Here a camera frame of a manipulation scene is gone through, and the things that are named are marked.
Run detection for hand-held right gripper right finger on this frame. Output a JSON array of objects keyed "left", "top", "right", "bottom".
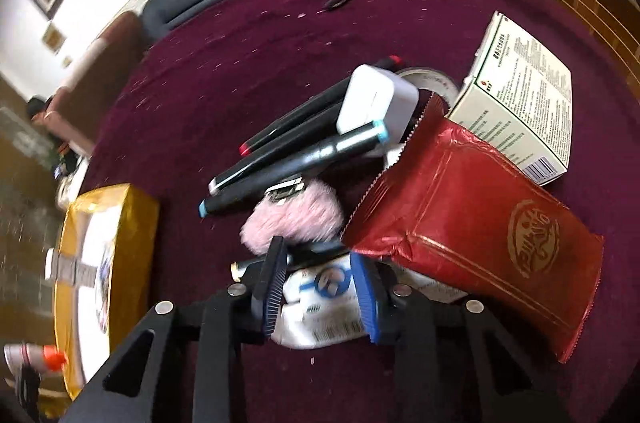
[{"left": 350, "top": 251, "right": 571, "bottom": 423}]

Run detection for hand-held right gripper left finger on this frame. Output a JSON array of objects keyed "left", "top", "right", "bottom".
[{"left": 65, "top": 235, "right": 291, "bottom": 423}]

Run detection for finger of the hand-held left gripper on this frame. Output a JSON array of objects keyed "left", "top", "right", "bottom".
[{"left": 14, "top": 368, "right": 42, "bottom": 423}]

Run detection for white glue bottle orange cap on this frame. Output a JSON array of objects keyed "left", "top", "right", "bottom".
[{"left": 4, "top": 342, "right": 68, "bottom": 375}]

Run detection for white and blue box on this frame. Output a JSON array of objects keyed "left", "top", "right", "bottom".
[{"left": 272, "top": 253, "right": 368, "bottom": 350}]

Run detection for pink fluffy pouch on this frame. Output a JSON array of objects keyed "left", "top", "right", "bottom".
[{"left": 240, "top": 180, "right": 346, "bottom": 254}]

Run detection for black marker with teal ends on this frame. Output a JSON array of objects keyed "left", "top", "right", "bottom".
[{"left": 199, "top": 120, "right": 391, "bottom": 219}]

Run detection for white charger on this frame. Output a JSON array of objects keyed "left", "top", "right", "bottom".
[{"left": 336, "top": 64, "right": 420, "bottom": 144}]

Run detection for red foil packet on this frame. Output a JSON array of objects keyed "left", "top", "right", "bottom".
[{"left": 341, "top": 96, "right": 604, "bottom": 364}]

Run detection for black marker with grey end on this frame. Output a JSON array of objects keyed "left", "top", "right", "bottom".
[{"left": 207, "top": 100, "right": 351, "bottom": 196}]

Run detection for black marker with red end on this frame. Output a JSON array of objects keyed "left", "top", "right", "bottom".
[{"left": 239, "top": 54, "right": 403, "bottom": 156}]

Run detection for wooden glass-panel doors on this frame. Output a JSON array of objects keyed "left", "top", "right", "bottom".
[{"left": 0, "top": 73, "right": 63, "bottom": 264}]

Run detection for black tape roll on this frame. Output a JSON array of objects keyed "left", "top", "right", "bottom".
[{"left": 395, "top": 66, "right": 460, "bottom": 109}]

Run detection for white printed box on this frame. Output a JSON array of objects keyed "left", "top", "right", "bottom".
[{"left": 447, "top": 10, "right": 572, "bottom": 187}]

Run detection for brown armchair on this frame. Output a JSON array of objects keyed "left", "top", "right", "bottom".
[{"left": 42, "top": 10, "right": 146, "bottom": 156}]

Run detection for small gold wall plaque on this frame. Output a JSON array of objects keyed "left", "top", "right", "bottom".
[{"left": 42, "top": 26, "right": 65, "bottom": 51}]

